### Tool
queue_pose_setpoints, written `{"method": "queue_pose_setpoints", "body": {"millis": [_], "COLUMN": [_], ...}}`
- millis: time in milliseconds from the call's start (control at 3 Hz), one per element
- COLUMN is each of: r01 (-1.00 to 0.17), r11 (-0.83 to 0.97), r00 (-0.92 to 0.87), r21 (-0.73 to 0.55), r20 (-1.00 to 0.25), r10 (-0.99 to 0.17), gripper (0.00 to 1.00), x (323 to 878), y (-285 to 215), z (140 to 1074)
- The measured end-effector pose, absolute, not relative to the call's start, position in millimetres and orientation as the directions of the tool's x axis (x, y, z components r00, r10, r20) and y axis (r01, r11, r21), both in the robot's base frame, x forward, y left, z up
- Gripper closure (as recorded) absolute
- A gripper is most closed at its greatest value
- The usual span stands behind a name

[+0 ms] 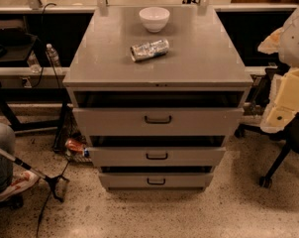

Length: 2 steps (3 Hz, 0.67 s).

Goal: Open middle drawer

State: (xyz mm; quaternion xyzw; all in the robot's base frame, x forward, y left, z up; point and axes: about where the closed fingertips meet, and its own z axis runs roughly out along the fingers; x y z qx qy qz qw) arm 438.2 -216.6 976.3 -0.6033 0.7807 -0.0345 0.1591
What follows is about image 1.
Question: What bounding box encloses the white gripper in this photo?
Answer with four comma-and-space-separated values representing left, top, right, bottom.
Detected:
259, 67, 299, 133

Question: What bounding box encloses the grey drawer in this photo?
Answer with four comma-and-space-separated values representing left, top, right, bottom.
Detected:
73, 108, 243, 136
88, 147, 226, 167
99, 173, 213, 189

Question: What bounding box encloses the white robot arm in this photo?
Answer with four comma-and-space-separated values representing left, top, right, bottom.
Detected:
257, 5, 299, 133

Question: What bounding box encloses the grey drawer cabinet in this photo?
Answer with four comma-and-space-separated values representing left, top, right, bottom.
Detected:
62, 5, 254, 192

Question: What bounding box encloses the black office chair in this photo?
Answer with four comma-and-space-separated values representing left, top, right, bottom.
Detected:
234, 66, 299, 189

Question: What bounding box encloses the white ceramic bowl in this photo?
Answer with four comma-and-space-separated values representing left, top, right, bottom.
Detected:
139, 7, 170, 33

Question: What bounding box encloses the clear plastic water bottle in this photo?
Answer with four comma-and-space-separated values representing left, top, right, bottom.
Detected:
47, 44, 61, 68

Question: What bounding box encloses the black grabber stick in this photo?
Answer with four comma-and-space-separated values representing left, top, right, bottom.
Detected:
0, 148, 69, 202

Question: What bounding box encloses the white orange sneaker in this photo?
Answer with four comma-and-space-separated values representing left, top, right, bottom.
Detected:
0, 171, 40, 202

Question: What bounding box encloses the black table stand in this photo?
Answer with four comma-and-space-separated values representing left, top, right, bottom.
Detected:
0, 82, 70, 153

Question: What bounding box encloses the person leg in jeans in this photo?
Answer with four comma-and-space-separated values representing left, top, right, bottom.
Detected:
0, 123, 15, 192

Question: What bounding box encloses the black power cable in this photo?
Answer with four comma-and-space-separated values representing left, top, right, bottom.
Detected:
35, 159, 71, 238

